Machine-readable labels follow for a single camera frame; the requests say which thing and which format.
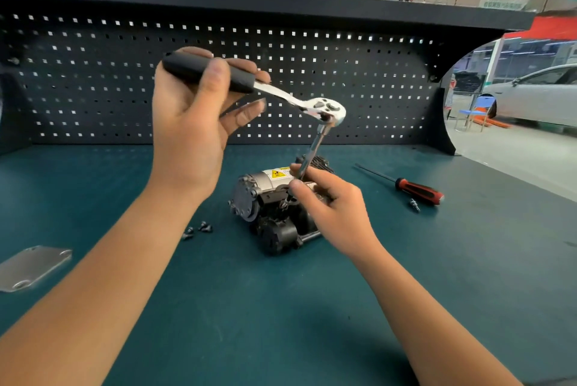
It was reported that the grey metal cover plate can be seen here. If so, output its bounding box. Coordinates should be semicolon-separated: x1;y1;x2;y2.
0;245;74;294

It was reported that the white car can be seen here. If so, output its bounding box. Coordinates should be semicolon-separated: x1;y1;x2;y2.
480;63;577;130

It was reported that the person's right forearm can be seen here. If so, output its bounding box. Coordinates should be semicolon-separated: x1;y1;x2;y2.
351;239;524;386

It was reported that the black pegboard back panel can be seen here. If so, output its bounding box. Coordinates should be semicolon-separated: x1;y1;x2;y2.
0;0;457;157

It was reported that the person's right hand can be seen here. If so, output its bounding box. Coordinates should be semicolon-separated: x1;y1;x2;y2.
288;162;385;261

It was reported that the red canopy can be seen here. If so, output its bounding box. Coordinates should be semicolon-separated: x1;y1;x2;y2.
502;15;577;42

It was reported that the person's left forearm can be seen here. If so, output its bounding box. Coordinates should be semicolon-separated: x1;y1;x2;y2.
0;176;206;386

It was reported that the black handled ratchet wrench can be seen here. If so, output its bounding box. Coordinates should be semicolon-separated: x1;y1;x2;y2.
162;52;347;180

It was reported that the blue folding chair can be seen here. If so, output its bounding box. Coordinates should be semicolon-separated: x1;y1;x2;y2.
454;96;496;133

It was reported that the person's left hand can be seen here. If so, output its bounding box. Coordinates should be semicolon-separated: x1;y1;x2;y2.
151;47;272;202

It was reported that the red black screwdriver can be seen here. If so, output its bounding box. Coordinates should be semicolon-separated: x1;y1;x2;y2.
354;163;445;207

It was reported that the grey black motor assembly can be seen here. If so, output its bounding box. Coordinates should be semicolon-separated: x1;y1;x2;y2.
228;155;337;258

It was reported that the pale green hanging sign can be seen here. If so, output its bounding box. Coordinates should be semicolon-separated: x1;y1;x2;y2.
478;0;529;11

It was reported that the orange floor ramp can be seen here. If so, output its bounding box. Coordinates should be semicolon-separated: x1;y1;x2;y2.
472;115;513;130

